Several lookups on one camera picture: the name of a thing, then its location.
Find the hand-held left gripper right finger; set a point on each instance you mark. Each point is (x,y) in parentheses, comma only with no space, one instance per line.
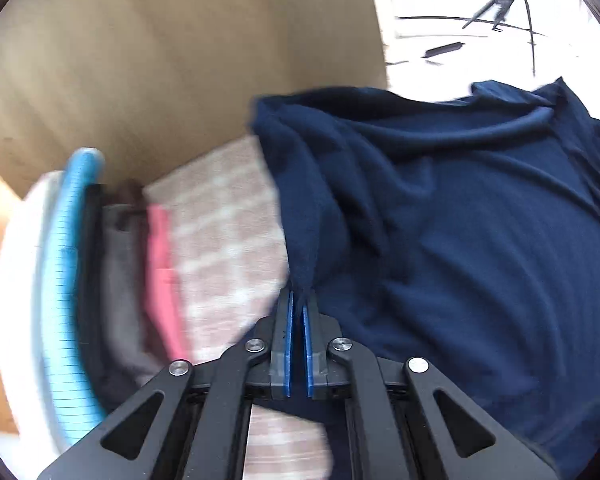
(310,350)

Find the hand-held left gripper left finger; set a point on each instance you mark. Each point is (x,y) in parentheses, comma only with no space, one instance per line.
(286,345)

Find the navy blue shirt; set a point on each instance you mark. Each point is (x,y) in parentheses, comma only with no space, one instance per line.
(430,210)

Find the stack of folded clothes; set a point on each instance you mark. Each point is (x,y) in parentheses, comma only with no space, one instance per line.
(62,260)

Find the pink checked bed sheet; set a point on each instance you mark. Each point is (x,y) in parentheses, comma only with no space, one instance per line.
(220,240)

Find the pink folded garment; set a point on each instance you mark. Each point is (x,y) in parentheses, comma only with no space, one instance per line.
(160,260)

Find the grey folded garment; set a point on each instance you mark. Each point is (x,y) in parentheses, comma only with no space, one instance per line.
(120,285)

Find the black folded garment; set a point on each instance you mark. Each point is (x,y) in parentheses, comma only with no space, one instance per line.
(90,260)

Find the white folded garment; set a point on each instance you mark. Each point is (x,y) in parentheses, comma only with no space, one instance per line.
(20,285)

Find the light wooden panel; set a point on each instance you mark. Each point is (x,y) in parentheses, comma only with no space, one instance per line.
(155,60)

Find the black tripod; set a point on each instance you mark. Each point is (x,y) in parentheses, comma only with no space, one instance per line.
(505,0)

